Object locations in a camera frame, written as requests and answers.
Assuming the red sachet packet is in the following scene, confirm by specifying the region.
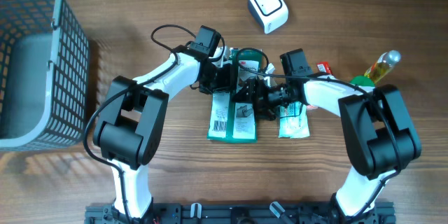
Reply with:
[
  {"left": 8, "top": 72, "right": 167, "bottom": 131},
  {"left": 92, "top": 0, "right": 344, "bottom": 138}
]
[{"left": 316, "top": 62, "right": 333, "bottom": 75}]

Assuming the black camera cable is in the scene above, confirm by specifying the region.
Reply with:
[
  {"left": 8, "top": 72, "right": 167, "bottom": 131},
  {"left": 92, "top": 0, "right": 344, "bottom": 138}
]
[
  {"left": 82, "top": 24, "right": 227, "bottom": 223},
  {"left": 234, "top": 47, "right": 403, "bottom": 223}
]

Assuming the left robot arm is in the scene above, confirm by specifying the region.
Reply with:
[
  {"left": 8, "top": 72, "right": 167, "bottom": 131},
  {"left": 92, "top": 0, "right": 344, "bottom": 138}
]
[{"left": 86, "top": 26, "right": 235, "bottom": 223}]

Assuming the white barcode scanner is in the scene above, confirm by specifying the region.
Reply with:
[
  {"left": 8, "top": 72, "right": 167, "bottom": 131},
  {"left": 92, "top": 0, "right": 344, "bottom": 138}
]
[{"left": 248, "top": 0, "right": 289, "bottom": 34}]

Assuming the green 3M gloves package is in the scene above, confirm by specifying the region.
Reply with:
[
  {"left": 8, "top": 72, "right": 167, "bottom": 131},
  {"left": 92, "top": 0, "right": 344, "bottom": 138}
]
[{"left": 207, "top": 48, "right": 263, "bottom": 144}]

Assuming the grey plastic mesh basket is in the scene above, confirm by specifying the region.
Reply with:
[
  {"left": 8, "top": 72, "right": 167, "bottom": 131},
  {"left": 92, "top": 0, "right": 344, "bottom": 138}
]
[{"left": 1, "top": 0, "right": 90, "bottom": 151}]

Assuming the right black camera cable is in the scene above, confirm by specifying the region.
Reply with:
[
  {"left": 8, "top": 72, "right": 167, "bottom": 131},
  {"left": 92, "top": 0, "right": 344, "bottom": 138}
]
[{"left": 234, "top": 47, "right": 403, "bottom": 223}]

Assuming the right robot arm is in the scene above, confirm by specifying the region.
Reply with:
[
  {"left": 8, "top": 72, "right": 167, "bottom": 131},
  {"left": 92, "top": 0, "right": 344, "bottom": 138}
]
[{"left": 234, "top": 49, "right": 422, "bottom": 223}]

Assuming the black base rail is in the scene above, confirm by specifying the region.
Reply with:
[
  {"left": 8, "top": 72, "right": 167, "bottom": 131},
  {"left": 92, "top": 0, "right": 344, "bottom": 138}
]
[{"left": 84, "top": 202, "right": 397, "bottom": 224}]

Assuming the green lid white jar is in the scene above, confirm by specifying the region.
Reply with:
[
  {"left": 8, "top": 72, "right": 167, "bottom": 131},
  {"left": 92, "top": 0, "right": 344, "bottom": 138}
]
[{"left": 350, "top": 76, "right": 375, "bottom": 87}]

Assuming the yellow liquid clear bottle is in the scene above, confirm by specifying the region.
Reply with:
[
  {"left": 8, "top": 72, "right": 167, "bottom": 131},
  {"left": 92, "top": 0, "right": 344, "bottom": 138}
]
[{"left": 364, "top": 50, "right": 401, "bottom": 83}]

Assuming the left black camera cable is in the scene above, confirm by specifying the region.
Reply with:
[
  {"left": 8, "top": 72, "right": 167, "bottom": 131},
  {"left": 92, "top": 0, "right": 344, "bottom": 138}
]
[{"left": 82, "top": 24, "right": 227, "bottom": 223}]

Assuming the pale green wipes packet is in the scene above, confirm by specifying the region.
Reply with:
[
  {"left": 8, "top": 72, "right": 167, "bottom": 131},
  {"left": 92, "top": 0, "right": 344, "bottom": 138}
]
[{"left": 279, "top": 101, "right": 310, "bottom": 139}]

